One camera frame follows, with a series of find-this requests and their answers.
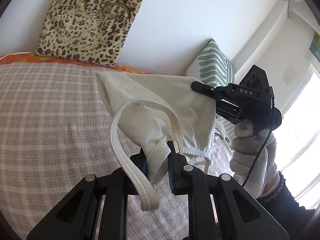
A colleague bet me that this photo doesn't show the white camisole top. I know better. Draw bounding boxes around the white camisole top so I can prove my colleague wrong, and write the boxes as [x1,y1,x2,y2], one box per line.
[96,71,216,211]

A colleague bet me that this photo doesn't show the right forearm in black sleeve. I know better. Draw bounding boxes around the right forearm in black sleeve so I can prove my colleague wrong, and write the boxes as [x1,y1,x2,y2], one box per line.
[257,172,316,238]

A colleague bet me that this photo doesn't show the right hand in grey glove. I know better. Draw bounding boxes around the right hand in grey glove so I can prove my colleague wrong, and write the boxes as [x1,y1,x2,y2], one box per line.
[229,119,278,199]

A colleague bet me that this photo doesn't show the green striped white cushion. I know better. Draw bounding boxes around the green striped white cushion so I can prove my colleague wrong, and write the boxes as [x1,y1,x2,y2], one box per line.
[185,39,235,142]

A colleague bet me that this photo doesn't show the pink plaid bed blanket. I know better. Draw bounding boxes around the pink plaid bed blanket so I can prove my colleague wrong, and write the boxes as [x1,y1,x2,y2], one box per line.
[0,62,241,240]

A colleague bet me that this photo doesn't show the orange floral bed sheet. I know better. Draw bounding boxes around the orange floral bed sheet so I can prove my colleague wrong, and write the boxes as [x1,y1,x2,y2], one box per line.
[0,52,148,74]

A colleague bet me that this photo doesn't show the leopard print pillow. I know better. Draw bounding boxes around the leopard print pillow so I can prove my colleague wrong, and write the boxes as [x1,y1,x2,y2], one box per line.
[35,0,143,67]

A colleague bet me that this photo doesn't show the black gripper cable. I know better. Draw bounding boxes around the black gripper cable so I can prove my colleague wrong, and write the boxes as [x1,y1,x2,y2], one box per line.
[241,104,277,186]

